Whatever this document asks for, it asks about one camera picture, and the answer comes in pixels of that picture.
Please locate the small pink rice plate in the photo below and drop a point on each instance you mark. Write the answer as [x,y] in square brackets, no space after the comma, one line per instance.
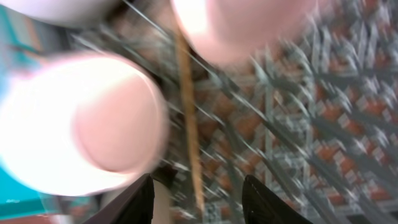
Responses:
[82,123]

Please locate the grey dishwasher rack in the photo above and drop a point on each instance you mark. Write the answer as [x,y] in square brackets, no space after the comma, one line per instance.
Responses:
[313,119]

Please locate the pale green bowl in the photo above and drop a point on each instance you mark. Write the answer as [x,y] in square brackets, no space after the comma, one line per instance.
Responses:
[65,13]

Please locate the wooden chopstick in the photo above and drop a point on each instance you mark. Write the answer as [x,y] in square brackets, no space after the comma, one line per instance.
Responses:
[188,102]

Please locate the large pink plate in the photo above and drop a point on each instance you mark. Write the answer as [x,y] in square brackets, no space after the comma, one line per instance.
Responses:
[223,32]

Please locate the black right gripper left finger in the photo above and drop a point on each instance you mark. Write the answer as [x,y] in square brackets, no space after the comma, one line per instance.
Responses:
[134,205]

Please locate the teal plastic tray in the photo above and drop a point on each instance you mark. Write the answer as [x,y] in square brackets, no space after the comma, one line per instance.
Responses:
[18,202]

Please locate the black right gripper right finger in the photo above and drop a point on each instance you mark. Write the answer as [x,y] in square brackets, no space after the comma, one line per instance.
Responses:
[263,206]

